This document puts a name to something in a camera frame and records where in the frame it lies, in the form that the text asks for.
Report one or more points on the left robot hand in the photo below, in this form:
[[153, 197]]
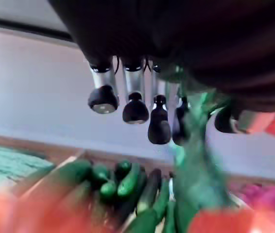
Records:
[[176, 29]]

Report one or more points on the dark green cucumber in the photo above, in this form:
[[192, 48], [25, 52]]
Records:
[[99, 173], [108, 190], [123, 167], [74, 172], [149, 189], [127, 182], [160, 201]]

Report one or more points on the black wall rail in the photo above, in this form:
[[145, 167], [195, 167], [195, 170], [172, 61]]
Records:
[[18, 26]]

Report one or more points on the orange plastic carrot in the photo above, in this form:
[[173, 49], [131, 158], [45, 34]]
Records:
[[237, 223], [18, 216]]

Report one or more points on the purple plastic vegetable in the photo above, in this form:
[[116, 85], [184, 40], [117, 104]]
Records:
[[268, 199]]

